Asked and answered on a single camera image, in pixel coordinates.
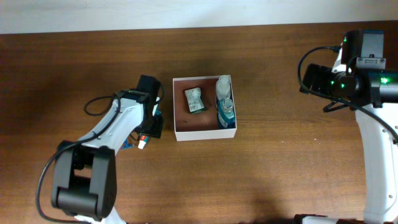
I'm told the green white soap box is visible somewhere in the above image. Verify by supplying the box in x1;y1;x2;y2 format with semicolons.
184;87;206;114

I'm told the green red toothpaste tube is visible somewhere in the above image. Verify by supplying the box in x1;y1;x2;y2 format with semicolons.
137;134;149;149

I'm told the blue disposable razor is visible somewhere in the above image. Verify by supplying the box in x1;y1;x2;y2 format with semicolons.
120;139;134;150

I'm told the white cardboard box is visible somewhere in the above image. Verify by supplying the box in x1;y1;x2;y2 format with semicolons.
173;76;237;141

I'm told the clear bottle with purple liquid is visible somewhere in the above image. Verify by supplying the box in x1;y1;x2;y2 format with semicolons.
216;75;231;101

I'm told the blue mouthwash bottle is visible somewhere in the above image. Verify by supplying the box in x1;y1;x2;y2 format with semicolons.
217;98;236;129

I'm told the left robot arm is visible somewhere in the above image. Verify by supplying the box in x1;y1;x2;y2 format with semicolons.
51;75;164;223

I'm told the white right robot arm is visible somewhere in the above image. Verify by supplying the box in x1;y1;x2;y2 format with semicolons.
297;30;397;223

